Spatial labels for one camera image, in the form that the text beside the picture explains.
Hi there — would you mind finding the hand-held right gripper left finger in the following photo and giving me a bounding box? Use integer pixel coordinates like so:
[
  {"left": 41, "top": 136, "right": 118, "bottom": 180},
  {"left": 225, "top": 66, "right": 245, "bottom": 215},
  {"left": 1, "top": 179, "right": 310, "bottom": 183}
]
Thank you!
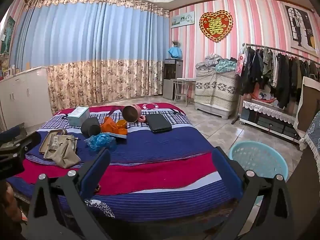
[{"left": 27, "top": 147, "right": 112, "bottom": 240}]

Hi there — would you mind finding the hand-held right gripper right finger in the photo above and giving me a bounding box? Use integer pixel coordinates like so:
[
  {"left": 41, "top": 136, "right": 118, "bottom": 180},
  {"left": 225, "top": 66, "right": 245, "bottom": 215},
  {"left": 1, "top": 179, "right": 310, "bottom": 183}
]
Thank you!
[{"left": 212, "top": 146, "right": 295, "bottom": 240}]

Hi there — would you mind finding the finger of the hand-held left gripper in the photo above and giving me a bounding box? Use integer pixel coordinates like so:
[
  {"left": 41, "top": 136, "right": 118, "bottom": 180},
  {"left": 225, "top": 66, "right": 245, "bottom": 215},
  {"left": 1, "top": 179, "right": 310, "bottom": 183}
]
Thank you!
[
  {"left": 0, "top": 131, "right": 42, "bottom": 156},
  {"left": 0, "top": 126, "right": 21, "bottom": 142}
]

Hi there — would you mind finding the blue plastic bag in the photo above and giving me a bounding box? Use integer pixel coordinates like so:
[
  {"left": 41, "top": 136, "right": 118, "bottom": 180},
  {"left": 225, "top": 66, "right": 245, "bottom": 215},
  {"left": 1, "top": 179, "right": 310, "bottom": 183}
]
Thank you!
[{"left": 86, "top": 133, "right": 117, "bottom": 152}]

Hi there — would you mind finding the brown paper bag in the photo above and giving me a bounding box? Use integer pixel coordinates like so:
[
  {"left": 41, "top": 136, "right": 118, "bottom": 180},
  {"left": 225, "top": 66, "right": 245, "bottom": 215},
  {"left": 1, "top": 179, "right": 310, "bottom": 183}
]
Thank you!
[{"left": 44, "top": 139, "right": 82, "bottom": 169}]

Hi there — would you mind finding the light blue plastic basket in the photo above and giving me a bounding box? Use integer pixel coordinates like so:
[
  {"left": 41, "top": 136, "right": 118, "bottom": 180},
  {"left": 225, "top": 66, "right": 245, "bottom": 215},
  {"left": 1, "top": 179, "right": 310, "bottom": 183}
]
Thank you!
[{"left": 229, "top": 140, "right": 288, "bottom": 205}]

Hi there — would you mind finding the black cup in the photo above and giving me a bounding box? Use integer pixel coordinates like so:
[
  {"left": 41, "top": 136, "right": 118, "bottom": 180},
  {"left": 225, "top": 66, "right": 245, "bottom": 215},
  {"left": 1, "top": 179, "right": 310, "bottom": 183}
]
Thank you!
[{"left": 80, "top": 117, "right": 102, "bottom": 138}]

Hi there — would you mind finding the white cabinet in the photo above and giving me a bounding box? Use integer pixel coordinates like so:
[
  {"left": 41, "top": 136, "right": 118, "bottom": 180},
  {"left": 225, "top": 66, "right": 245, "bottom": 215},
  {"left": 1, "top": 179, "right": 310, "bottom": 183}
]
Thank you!
[{"left": 0, "top": 66, "right": 53, "bottom": 133}]

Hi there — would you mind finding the white teal box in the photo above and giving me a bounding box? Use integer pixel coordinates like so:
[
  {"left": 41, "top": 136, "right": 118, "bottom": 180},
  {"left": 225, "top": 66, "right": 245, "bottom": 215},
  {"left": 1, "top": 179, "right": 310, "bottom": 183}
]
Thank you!
[{"left": 67, "top": 106, "right": 90, "bottom": 127}]

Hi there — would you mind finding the striped blue red bed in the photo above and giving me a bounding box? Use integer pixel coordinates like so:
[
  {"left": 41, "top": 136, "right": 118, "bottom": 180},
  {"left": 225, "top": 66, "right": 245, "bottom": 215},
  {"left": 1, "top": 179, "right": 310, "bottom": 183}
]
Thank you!
[{"left": 6, "top": 102, "right": 242, "bottom": 230}]

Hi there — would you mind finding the black tv stand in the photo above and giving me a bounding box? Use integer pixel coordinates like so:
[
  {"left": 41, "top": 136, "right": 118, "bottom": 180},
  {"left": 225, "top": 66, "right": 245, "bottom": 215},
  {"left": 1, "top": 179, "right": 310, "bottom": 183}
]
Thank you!
[{"left": 239, "top": 100, "right": 304, "bottom": 144}]

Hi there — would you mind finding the pink mug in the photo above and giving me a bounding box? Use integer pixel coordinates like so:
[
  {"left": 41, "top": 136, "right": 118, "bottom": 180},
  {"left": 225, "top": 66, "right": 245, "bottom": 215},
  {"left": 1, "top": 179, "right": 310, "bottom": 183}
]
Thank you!
[{"left": 122, "top": 104, "right": 146, "bottom": 124}]

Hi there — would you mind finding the white lace cloth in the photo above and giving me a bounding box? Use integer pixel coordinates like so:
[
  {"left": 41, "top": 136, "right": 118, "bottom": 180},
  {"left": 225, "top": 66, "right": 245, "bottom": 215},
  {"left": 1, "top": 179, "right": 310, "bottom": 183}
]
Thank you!
[{"left": 243, "top": 99, "right": 297, "bottom": 124}]

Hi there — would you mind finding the black flat case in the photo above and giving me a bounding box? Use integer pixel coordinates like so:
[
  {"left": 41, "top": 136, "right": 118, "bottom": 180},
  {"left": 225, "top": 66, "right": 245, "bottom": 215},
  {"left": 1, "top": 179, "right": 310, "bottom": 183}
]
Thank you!
[{"left": 145, "top": 114, "right": 173, "bottom": 134}]

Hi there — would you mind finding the quilt covered cabinet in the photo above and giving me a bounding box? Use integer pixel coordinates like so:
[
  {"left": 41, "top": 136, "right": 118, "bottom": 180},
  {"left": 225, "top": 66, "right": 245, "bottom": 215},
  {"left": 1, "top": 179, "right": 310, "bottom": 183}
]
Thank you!
[{"left": 194, "top": 66, "right": 242, "bottom": 120}]

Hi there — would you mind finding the brown cabinet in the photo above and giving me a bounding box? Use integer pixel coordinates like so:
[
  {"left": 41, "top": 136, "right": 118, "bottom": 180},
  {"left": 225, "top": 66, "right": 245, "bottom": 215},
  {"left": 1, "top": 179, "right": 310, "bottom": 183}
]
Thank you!
[{"left": 285, "top": 140, "right": 320, "bottom": 240}]

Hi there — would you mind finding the red cartoon picture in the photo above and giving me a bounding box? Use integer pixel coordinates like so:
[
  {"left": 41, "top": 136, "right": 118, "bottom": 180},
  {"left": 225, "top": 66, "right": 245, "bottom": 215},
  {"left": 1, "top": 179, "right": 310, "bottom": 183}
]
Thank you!
[{"left": 250, "top": 90, "right": 279, "bottom": 104}]

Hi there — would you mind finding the grey water dispenser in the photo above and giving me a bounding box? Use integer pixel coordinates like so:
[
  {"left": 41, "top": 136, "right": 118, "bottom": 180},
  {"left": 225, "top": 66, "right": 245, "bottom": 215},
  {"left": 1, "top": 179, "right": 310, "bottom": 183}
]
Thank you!
[{"left": 163, "top": 58, "right": 183, "bottom": 100}]

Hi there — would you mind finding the brown board with white cover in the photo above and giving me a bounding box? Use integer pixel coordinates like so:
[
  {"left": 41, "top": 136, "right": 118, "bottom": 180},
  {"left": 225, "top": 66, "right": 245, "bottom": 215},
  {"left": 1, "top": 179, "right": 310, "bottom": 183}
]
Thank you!
[{"left": 294, "top": 76, "right": 320, "bottom": 133}]

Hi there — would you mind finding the pile of clothes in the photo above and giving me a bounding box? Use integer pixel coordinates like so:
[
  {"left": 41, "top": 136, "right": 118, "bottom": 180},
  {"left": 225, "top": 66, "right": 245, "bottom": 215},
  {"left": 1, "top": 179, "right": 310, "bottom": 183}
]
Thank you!
[{"left": 195, "top": 53, "right": 238, "bottom": 72}]

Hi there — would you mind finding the pink shopping bag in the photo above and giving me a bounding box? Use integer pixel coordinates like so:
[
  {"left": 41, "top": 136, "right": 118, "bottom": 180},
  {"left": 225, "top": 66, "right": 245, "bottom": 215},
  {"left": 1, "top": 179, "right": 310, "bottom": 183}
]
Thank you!
[{"left": 235, "top": 45, "right": 248, "bottom": 77}]

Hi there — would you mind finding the row of hanging clothes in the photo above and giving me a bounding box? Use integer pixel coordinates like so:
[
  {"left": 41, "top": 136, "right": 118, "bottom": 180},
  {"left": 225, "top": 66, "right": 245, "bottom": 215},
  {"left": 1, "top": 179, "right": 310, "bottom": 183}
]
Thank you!
[{"left": 236, "top": 45, "right": 320, "bottom": 109}]

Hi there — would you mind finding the blue floral curtain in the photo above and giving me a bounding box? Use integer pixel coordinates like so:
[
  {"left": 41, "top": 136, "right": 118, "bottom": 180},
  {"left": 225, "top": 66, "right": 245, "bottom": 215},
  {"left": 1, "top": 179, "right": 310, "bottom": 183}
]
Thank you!
[{"left": 10, "top": 0, "right": 170, "bottom": 114}]

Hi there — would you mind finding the blue covered vase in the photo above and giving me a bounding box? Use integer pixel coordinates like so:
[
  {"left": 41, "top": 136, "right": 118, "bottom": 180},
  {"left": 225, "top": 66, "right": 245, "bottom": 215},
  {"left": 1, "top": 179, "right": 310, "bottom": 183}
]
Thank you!
[{"left": 168, "top": 40, "right": 183, "bottom": 58}]

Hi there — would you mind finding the metal clothes rack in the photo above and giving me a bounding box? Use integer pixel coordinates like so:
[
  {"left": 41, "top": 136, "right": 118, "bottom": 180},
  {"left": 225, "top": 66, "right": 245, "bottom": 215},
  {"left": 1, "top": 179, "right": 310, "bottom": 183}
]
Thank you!
[{"left": 231, "top": 43, "right": 320, "bottom": 125}]

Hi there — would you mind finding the framed wall poster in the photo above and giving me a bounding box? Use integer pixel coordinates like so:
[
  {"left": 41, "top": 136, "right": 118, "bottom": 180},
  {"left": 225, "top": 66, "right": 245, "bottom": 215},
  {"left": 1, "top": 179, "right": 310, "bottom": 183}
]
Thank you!
[{"left": 0, "top": 15, "right": 16, "bottom": 57}]

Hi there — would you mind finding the red heart wall decoration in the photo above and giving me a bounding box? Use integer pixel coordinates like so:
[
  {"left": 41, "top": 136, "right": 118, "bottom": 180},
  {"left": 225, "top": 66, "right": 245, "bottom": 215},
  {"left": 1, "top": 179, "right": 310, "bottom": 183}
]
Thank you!
[{"left": 199, "top": 10, "right": 234, "bottom": 43}]

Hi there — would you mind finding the landscape wall picture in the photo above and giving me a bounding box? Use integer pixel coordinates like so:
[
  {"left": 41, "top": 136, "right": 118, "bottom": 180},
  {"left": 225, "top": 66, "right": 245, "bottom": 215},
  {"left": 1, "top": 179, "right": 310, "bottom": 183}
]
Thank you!
[{"left": 171, "top": 11, "right": 195, "bottom": 29}]

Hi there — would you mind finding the wedding wall poster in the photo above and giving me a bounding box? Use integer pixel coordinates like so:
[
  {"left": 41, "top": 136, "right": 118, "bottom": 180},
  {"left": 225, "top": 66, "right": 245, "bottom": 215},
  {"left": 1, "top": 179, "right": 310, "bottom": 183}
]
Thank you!
[{"left": 281, "top": 1, "right": 319, "bottom": 53}]

